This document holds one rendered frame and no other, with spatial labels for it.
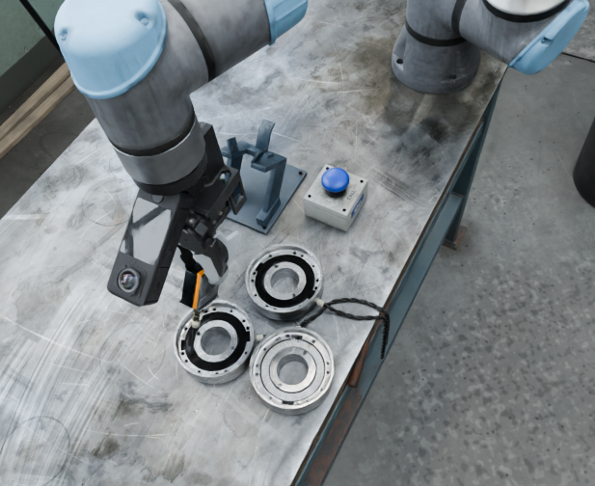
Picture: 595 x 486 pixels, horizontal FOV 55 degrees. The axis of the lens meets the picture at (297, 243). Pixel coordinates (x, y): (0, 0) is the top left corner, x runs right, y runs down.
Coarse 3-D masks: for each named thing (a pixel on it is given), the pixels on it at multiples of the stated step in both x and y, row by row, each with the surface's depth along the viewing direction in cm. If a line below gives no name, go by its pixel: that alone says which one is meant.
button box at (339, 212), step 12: (324, 168) 86; (360, 180) 84; (312, 192) 83; (324, 192) 83; (348, 192) 83; (360, 192) 83; (312, 204) 83; (324, 204) 82; (336, 204) 82; (348, 204) 82; (360, 204) 85; (312, 216) 86; (324, 216) 84; (336, 216) 82; (348, 216) 82; (336, 228) 85; (348, 228) 85
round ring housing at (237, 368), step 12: (216, 300) 76; (228, 312) 76; (240, 312) 76; (180, 324) 75; (204, 324) 76; (216, 324) 76; (228, 324) 75; (252, 324) 74; (180, 336) 75; (204, 336) 76; (228, 336) 78; (252, 336) 73; (180, 348) 74; (204, 348) 77; (228, 348) 74; (252, 348) 72; (180, 360) 72; (204, 360) 73; (216, 360) 73; (240, 360) 73; (192, 372) 71; (204, 372) 72; (228, 372) 71; (240, 372) 73
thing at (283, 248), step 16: (256, 256) 79; (272, 256) 80; (304, 256) 80; (256, 272) 79; (272, 272) 79; (288, 272) 80; (320, 272) 77; (272, 288) 78; (320, 288) 76; (256, 304) 76; (304, 304) 75
